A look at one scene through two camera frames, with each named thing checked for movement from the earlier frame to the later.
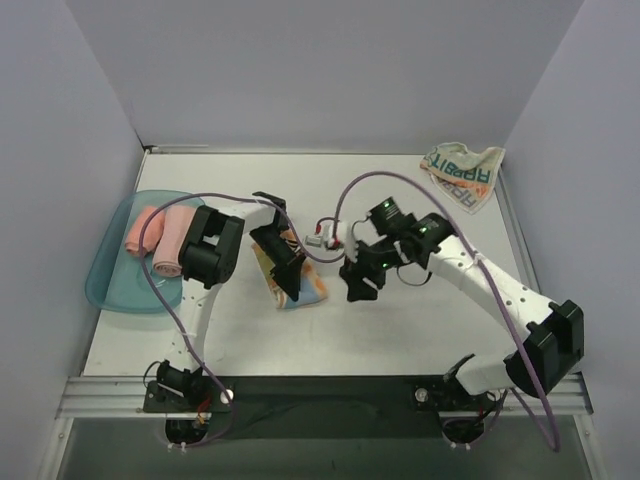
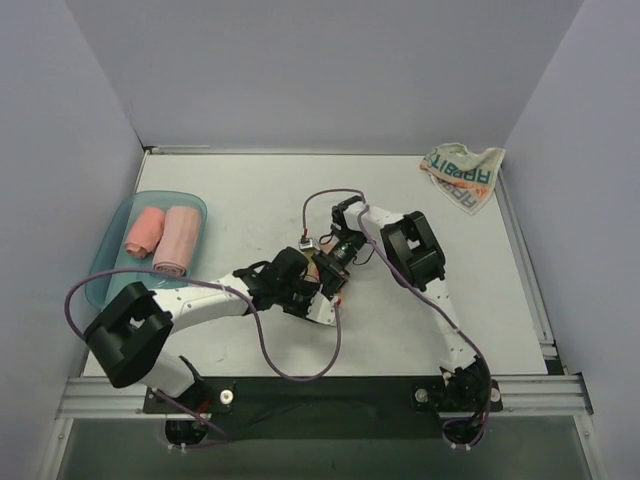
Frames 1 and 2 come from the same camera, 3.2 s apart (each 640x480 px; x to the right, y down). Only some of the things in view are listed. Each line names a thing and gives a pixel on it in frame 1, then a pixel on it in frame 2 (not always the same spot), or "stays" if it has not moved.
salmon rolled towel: (152, 230) stays
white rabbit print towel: (464, 177) stays
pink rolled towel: (175, 225) stays
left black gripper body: (282, 259) -> (304, 300)
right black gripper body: (364, 270) -> (329, 270)
